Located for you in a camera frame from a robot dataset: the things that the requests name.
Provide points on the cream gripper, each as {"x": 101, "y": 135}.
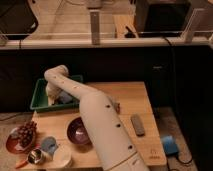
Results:
{"x": 52, "y": 92}

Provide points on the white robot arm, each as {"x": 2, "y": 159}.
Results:
{"x": 112, "y": 143}

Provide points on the blue cup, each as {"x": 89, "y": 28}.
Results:
{"x": 49, "y": 145}

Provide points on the white paper cup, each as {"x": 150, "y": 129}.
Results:
{"x": 62, "y": 156}

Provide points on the steel measuring cup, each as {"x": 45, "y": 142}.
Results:
{"x": 35, "y": 157}

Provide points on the blue grey sponge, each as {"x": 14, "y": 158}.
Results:
{"x": 64, "y": 98}

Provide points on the green plastic bin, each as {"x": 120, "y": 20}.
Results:
{"x": 39, "y": 101}

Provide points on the purple bowl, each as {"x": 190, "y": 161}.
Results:
{"x": 76, "y": 132}

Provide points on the bunch of dark grapes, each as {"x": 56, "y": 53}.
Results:
{"x": 26, "y": 133}

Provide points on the red plate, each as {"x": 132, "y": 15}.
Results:
{"x": 13, "y": 146}

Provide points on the grey remote block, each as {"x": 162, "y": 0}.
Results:
{"x": 137, "y": 125}

